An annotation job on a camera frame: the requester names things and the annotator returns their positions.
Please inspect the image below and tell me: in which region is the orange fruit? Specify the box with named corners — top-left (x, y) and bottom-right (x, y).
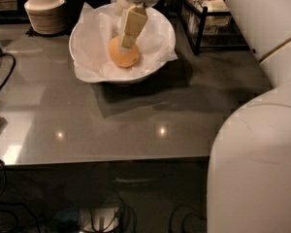
top-left (108, 37), bottom-right (140, 68)

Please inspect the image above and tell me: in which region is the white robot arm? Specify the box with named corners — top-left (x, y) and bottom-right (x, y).
top-left (207, 0), bottom-right (291, 233)

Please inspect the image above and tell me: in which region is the white power strip under table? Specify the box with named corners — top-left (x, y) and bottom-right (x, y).
top-left (78, 208), bottom-right (119, 233)

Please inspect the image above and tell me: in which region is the white bowl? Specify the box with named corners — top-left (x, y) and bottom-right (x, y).
top-left (68, 2), bottom-right (177, 85)

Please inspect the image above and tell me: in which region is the black wire basket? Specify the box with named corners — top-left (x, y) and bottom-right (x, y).
top-left (178, 0), bottom-right (248, 55)

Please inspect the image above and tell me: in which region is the black cup with cutlery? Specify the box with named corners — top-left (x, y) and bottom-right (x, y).
top-left (59, 0), bottom-right (91, 27)

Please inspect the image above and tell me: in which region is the stack of paper bowls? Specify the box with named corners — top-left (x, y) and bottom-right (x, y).
top-left (24, 0), bottom-right (68, 35)

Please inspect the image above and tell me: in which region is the white paper liner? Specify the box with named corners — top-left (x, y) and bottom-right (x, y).
top-left (70, 0), bottom-right (178, 83)

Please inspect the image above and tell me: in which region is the black cable on left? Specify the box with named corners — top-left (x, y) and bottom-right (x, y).
top-left (0, 50), bottom-right (17, 104)

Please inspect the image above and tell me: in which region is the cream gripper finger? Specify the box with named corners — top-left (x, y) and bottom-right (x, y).
top-left (114, 0), bottom-right (132, 17)
top-left (119, 5), bottom-right (148, 53)

